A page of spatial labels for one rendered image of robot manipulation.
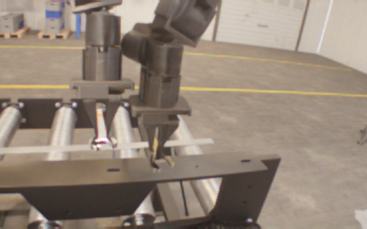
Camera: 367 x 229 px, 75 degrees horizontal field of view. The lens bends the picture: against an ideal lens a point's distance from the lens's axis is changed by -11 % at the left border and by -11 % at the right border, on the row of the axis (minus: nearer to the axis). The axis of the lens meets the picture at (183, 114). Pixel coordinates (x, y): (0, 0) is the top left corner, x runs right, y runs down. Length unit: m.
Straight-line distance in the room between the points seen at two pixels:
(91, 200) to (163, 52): 0.44
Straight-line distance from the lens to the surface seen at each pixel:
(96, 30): 0.42
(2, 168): 0.66
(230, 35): 10.74
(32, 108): 1.62
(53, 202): 0.71
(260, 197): 0.87
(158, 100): 0.43
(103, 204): 0.72
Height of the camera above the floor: 1.54
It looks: 25 degrees down
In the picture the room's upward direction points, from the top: 9 degrees clockwise
